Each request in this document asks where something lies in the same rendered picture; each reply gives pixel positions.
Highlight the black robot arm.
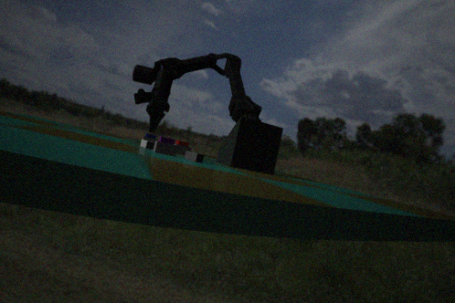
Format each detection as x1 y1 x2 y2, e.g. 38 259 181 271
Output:
132 53 262 123

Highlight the red button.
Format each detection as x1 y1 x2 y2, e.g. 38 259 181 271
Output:
174 141 191 155

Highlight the blue button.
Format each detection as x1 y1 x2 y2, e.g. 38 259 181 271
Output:
143 133 158 142

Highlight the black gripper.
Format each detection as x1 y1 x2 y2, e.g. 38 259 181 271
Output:
146 85 171 132

